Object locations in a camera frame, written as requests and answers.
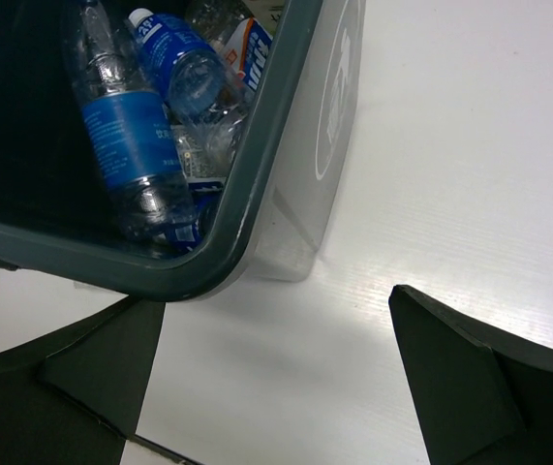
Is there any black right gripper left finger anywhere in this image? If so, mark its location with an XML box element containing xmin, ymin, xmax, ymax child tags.
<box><xmin>0</xmin><ymin>297</ymin><xmax>165</xmax><ymax>464</ymax></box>

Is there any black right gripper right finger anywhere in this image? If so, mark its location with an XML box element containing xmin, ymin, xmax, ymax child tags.
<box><xmin>388</xmin><ymin>285</ymin><xmax>553</xmax><ymax>464</ymax></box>

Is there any blue cap water bottle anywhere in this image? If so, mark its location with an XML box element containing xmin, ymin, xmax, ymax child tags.
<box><xmin>61</xmin><ymin>1</ymin><xmax>197</xmax><ymax>241</ymax></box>

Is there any clear bottle orange label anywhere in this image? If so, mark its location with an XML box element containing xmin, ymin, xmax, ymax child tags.
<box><xmin>185</xmin><ymin>1</ymin><xmax>272</xmax><ymax>172</ymax></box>

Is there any blue label crushed bottle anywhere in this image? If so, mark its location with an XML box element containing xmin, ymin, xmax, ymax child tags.
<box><xmin>129</xmin><ymin>8</ymin><xmax>225</xmax><ymax>118</ymax></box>

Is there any pepsi bottle in bin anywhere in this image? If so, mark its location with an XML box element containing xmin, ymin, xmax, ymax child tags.
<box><xmin>164</xmin><ymin>181</ymin><xmax>224</xmax><ymax>253</ymax></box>

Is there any dark green plastic bin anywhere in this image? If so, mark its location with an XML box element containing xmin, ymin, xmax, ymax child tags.
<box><xmin>0</xmin><ymin>1</ymin><xmax>366</xmax><ymax>302</ymax></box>

